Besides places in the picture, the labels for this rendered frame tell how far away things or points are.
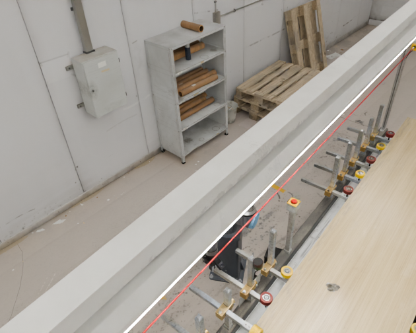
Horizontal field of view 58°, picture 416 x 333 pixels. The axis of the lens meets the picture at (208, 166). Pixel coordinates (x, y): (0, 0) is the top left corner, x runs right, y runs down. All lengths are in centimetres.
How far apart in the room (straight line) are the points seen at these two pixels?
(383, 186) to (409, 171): 33
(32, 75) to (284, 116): 308
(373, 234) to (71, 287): 250
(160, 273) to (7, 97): 320
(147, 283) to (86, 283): 14
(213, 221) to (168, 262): 15
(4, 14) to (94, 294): 319
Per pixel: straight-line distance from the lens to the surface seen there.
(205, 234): 88
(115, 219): 437
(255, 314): 278
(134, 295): 80
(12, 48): 378
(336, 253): 280
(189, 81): 473
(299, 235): 312
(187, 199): 83
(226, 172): 89
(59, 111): 411
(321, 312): 252
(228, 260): 345
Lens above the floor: 303
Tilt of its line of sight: 39 degrees down
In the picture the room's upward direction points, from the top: 4 degrees counter-clockwise
